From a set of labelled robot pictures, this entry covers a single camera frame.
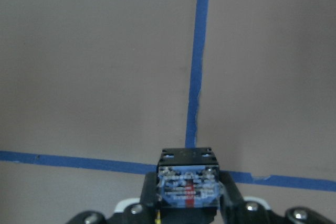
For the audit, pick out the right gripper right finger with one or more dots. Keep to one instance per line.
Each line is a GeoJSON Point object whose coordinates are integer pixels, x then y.
{"type": "Point", "coordinates": [236, 208]}

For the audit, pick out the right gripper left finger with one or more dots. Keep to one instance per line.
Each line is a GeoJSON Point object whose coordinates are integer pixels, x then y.
{"type": "Point", "coordinates": [131, 210]}

